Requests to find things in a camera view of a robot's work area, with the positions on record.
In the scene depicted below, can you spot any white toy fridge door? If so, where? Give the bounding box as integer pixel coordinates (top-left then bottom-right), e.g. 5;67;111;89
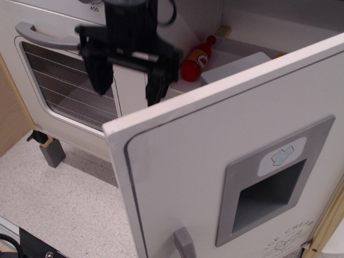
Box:
103;34;343;257

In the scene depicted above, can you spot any grey oven door handle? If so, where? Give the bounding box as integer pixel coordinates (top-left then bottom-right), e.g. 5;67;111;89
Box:
15;21;80;51

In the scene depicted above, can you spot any oven temperature knob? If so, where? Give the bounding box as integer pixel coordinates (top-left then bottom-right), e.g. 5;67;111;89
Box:
78;0;103;5

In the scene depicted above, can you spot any black clamp on leg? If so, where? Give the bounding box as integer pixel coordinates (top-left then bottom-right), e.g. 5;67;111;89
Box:
26;130;48;144

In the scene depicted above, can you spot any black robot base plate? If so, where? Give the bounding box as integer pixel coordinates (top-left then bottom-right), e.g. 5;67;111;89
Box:
19;227;66;258

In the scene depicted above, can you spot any grey ice dispenser panel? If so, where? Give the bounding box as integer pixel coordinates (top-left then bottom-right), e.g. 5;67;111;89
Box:
216;115;335;247

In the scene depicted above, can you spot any wooden shelf support block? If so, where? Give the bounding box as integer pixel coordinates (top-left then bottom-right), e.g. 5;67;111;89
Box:
216;26;232;38

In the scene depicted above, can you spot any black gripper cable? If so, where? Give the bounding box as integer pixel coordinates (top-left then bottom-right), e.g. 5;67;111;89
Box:
154;0;177;27

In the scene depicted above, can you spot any black and red cable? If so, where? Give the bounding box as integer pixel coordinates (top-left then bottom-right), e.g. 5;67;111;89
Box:
0;233;22;258

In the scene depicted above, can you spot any grey kitchen leg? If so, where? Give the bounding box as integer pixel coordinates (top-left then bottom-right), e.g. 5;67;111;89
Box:
40;139;66;168

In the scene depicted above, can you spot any grey fridge door handle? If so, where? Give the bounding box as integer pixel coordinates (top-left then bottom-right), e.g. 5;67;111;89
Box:
173;227;197;258

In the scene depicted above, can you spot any white toy oven door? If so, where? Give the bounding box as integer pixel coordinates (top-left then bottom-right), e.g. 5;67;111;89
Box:
0;0;123;162

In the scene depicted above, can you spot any wooden side post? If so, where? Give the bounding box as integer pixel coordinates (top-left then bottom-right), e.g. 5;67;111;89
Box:
303;184;343;257

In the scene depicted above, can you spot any red toy ketchup bottle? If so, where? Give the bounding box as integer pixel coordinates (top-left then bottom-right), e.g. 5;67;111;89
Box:
181;35;217;82

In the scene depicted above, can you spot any grey box inside fridge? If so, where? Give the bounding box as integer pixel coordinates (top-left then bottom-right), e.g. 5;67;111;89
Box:
200;52;271;86

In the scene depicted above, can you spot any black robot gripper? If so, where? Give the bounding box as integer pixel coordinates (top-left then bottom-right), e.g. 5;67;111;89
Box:
75;1;182;106

